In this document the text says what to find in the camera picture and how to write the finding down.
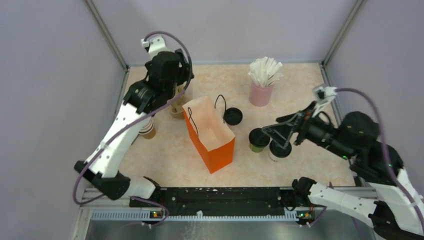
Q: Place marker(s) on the white toothed cable rail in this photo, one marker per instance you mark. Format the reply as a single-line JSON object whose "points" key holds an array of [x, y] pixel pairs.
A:
{"points": [[148, 215]]}

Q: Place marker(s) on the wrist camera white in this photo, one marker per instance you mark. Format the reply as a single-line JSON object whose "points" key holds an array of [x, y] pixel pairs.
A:
{"points": [[154, 45], [324, 95]]}

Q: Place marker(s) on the orange paper bag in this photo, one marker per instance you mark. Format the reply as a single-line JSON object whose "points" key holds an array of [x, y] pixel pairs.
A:
{"points": [[209, 133]]}

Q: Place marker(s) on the brown pulp cup carrier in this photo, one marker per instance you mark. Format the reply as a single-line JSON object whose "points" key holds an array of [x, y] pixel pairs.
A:
{"points": [[176, 108]]}

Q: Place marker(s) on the bundle of white wrapped straws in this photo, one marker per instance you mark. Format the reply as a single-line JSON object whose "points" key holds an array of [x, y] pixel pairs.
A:
{"points": [[265, 72]]}

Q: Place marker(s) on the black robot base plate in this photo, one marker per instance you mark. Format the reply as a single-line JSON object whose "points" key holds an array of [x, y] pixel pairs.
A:
{"points": [[230, 201]]}

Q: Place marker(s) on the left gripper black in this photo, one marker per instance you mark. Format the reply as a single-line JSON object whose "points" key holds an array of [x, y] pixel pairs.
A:
{"points": [[184, 72]]}

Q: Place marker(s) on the black cup lid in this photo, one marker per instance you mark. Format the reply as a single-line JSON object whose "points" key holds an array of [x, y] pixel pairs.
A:
{"points": [[281, 150], [256, 136], [233, 116]]}

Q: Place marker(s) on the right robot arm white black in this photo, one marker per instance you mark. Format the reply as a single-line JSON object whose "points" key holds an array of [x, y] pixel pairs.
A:
{"points": [[392, 216]]}

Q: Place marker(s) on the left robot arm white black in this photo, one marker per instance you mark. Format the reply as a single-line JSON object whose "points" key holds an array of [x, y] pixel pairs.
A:
{"points": [[140, 103]]}

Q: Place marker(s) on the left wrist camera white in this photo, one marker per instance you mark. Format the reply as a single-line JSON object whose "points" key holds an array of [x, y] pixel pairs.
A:
{"points": [[154, 45]]}

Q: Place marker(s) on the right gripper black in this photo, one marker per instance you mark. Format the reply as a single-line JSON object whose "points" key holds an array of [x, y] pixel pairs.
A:
{"points": [[280, 133]]}

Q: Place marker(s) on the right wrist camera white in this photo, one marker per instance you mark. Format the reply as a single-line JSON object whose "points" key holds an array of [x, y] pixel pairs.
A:
{"points": [[324, 95]]}

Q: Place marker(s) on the green paper cup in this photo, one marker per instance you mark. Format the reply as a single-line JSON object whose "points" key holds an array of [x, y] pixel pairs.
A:
{"points": [[257, 142]]}

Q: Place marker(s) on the pink straw holder cup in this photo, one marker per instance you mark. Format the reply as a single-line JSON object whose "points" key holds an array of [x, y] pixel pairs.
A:
{"points": [[260, 96]]}

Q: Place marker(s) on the stack of paper cups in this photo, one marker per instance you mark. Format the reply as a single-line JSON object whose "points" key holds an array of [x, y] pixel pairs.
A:
{"points": [[148, 131]]}

